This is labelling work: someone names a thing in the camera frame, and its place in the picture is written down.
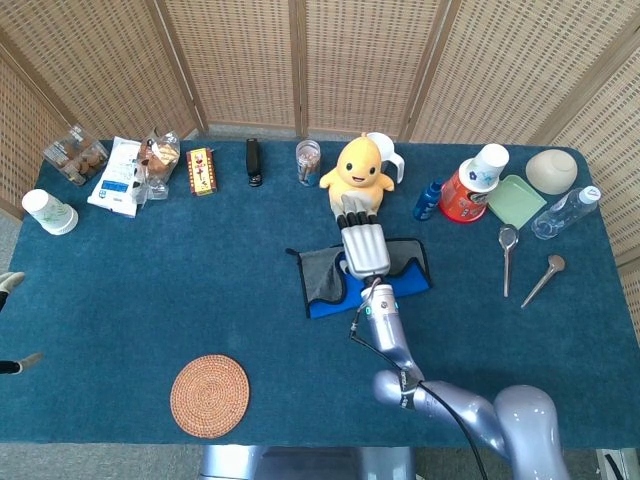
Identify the clear jar of biscuit sticks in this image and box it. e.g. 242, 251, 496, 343
294, 139, 322, 188

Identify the yellow and red box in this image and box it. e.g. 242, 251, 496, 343
185, 147, 219, 197

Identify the bread in clear bag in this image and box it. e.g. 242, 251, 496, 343
135, 129, 181, 201

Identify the rattan folding screen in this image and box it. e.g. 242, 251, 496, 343
0, 0, 640, 351

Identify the blue table cloth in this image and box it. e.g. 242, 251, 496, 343
0, 138, 640, 448

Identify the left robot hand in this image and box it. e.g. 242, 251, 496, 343
0, 271, 44, 375

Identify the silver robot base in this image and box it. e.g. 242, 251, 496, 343
198, 444, 416, 480

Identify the grey and blue cloth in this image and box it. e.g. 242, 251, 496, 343
285, 237, 433, 320

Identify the beige bowl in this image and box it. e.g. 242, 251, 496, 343
525, 148, 579, 196

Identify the metal spoon with round bowl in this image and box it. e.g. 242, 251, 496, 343
498, 223, 520, 299

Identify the white plastic pitcher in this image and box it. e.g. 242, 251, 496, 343
367, 131, 405, 185

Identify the clear box of pastries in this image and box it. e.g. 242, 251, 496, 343
42, 124, 110, 187

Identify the paper cup with green print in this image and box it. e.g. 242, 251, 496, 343
21, 188, 80, 236

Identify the paper cup with blue flowers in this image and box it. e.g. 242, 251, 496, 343
458, 143, 511, 193

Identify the white and blue snack bag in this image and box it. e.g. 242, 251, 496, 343
86, 135, 144, 219

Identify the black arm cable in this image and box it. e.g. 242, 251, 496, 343
348, 319, 489, 480

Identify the blue spray bottle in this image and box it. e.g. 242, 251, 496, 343
412, 177, 445, 222

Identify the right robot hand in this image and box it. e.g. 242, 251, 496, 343
335, 195, 392, 289

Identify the black stapler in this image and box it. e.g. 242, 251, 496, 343
245, 137, 264, 189

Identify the clear water bottle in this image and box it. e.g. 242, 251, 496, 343
530, 185, 602, 241

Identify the white equipment box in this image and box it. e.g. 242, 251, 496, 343
594, 447, 640, 480

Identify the green plastic tray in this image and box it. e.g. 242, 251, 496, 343
485, 174, 548, 231

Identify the yellow plush toy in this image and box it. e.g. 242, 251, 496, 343
318, 132, 396, 219

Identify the round woven rattan mat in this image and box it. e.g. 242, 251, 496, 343
169, 353, 251, 440

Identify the red instant noodle cup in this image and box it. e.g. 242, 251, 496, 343
439, 159, 489, 226

